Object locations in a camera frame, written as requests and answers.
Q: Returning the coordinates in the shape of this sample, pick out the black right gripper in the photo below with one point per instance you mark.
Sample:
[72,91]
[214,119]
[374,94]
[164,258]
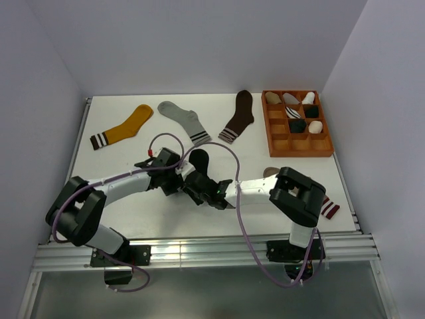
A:
[190,192]

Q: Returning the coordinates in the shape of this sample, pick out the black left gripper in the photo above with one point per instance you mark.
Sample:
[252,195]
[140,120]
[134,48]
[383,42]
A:
[169,189]

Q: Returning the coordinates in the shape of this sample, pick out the black sock with white stripes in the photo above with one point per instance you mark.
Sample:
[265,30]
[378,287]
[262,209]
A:
[199,158]

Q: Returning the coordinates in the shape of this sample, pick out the plain black sock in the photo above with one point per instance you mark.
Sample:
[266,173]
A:
[297,126]

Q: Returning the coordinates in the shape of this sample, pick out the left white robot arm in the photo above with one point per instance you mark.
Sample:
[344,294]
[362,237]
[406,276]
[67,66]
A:
[77,210]

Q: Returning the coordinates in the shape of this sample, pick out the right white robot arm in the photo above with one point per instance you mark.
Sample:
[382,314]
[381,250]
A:
[297,196]

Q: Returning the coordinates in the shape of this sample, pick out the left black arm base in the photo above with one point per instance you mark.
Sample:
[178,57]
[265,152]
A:
[121,267]

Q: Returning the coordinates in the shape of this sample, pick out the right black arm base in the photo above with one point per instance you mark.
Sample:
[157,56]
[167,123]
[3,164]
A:
[281,251]

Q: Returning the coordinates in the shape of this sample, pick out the grey sock with black stripes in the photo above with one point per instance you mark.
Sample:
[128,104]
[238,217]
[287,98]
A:
[187,119]

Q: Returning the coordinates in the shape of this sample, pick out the mustard yellow sock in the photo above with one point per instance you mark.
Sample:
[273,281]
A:
[128,129]

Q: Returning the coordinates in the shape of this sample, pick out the brown sock with pink stripes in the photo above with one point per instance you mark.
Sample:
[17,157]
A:
[241,119]

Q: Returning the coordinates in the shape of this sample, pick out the orange wooden compartment tray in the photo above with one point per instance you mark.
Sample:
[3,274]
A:
[283,144]

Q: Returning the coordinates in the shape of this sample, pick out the rolled beige sock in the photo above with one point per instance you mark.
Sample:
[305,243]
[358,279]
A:
[272,98]

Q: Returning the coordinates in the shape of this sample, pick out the rolled striped sock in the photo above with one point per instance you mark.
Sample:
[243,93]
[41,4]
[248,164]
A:
[291,113]

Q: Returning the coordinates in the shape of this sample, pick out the rolled grey sock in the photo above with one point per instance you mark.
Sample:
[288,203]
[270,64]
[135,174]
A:
[290,99]

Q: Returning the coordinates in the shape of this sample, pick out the tan sock with maroon cuff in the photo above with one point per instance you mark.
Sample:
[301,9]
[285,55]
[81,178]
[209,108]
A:
[328,208]

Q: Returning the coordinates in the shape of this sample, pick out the rolled cream sock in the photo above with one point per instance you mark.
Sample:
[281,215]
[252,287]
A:
[315,127]

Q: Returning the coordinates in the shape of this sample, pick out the rolled black sock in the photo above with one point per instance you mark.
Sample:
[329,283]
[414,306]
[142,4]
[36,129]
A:
[311,111]

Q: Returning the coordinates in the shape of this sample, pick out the rolled white sock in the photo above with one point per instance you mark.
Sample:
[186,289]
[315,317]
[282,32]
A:
[309,98]

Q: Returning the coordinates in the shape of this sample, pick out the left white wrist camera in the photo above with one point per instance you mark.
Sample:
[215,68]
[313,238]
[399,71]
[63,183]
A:
[154,153]

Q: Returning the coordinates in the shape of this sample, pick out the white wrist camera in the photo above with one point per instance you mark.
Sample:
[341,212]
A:
[154,153]
[185,169]

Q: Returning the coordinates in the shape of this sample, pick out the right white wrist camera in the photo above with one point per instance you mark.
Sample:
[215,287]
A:
[185,169]

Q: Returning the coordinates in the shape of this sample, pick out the aluminium frame rail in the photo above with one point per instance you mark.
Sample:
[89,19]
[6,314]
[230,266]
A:
[201,252]

